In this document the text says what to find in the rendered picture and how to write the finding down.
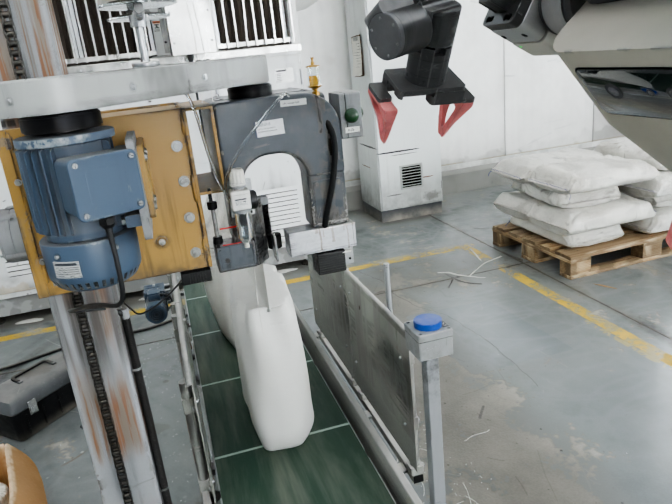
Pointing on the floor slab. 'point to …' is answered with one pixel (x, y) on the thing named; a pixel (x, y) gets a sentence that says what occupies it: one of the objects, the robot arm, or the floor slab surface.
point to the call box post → (434, 430)
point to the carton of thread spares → (20, 477)
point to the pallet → (650, 249)
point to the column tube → (104, 333)
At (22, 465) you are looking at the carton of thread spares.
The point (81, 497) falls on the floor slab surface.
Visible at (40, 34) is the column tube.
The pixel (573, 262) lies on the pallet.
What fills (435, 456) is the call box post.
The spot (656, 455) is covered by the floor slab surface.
